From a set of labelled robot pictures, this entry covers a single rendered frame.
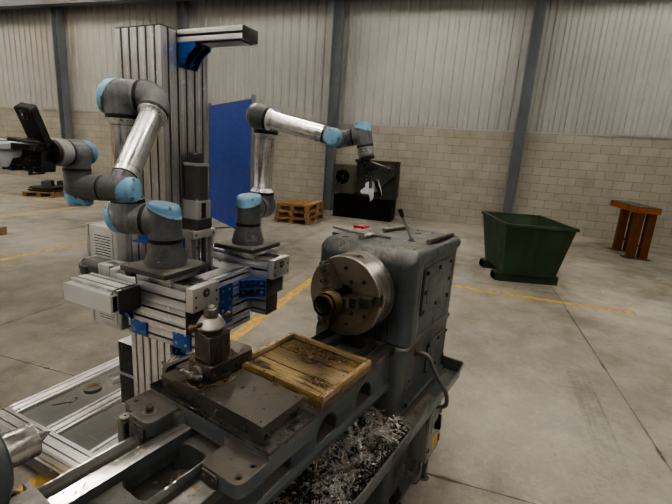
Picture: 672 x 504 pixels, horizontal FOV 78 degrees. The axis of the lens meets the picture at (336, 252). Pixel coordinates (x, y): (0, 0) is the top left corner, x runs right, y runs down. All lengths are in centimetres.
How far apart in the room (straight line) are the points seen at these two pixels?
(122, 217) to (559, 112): 1099
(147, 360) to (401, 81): 1060
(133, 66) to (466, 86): 1036
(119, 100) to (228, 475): 120
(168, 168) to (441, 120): 1026
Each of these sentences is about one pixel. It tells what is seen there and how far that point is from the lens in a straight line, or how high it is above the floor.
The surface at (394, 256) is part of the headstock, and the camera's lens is 164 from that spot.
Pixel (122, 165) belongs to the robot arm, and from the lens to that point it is 141.
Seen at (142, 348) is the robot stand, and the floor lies 68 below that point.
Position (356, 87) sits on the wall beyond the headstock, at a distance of 1215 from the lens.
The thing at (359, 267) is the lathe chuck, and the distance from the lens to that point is 152.
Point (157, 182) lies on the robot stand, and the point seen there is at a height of 145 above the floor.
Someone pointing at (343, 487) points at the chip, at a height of 57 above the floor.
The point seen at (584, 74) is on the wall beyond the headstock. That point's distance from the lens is 1199.
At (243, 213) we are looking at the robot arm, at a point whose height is 131.
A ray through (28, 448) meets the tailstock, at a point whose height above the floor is 109.
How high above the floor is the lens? 161
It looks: 13 degrees down
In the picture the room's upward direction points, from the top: 4 degrees clockwise
